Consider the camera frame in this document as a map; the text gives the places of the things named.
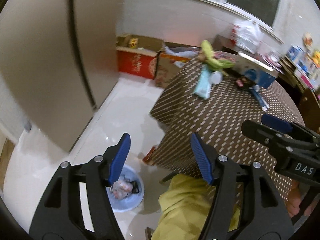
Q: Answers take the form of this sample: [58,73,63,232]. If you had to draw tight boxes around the brown polka-dot tablecloth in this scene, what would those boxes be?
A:
[149,51,307,205]

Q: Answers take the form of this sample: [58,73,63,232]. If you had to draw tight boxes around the orange and white snack bag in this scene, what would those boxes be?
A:
[111,177,133,199]

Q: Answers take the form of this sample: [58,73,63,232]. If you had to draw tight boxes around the small black and red packet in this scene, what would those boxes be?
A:
[236,78,251,90]

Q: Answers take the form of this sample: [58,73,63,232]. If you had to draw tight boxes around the small white cap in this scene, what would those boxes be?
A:
[209,70,222,85]

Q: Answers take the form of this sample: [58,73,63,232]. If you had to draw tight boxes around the banana peel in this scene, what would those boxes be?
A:
[199,40,236,72]

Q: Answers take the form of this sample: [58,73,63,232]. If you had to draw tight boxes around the pink magazine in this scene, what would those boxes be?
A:
[257,52,283,68]

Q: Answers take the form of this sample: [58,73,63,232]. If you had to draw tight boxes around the orange wall decoration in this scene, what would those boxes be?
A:
[302,32,314,47]

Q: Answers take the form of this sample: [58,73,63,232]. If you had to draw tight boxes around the blue and white picture box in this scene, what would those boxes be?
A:
[285,45,306,63]

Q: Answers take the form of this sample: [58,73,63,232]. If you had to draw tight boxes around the person's right hand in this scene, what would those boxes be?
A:
[286,180,307,218]

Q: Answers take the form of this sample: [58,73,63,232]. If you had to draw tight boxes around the red cardboard box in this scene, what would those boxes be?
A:
[115,34,164,80]

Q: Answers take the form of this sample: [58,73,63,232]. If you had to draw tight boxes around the grey double-door refrigerator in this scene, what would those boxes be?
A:
[0,0,125,153]

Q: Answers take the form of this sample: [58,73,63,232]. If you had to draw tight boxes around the blue tube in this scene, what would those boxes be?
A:
[249,84,271,111]

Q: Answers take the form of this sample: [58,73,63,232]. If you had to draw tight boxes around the light blue plastic basin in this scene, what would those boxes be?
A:
[106,165,145,213]

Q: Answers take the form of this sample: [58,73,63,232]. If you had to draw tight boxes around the blue and white carton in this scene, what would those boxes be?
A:
[235,52,280,90]

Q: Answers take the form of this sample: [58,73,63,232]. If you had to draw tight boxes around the red snack wrapper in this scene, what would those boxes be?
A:
[142,145,157,166]

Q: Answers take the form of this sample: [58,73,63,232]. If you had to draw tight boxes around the brown printed cardboard box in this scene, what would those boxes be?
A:
[154,42,200,88]

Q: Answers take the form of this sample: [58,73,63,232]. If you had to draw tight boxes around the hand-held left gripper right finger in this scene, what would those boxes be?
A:
[190,132,294,240]

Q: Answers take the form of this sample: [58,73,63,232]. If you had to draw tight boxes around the person's yellow-green trouser leg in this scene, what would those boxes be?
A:
[150,174,242,240]

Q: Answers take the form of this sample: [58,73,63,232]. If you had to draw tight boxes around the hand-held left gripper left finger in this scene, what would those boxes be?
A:
[29,132,131,240]

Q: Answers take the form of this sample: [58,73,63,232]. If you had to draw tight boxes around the white plastic bag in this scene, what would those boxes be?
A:
[231,19,263,53]

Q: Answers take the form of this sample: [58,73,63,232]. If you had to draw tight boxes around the white-framed sliding window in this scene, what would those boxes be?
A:
[139,0,285,43]

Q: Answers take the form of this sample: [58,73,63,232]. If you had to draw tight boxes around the teal toothpaste box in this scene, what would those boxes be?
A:
[194,66,214,100]

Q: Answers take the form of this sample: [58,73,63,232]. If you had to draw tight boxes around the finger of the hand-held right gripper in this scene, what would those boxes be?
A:
[241,120,283,145]
[261,114,320,142]

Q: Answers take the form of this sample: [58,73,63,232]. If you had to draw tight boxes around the wooden shelf unit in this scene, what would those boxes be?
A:
[279,55,320,130]

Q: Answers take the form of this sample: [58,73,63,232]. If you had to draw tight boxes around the crumpled white plastic liner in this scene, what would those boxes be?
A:
[162,45,198,60]

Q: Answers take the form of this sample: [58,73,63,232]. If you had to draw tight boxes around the red food packet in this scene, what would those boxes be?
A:
[214,51,238,64]

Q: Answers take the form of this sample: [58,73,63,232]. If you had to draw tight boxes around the dark wooden cabinet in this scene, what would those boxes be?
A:
[214,34,303,100]

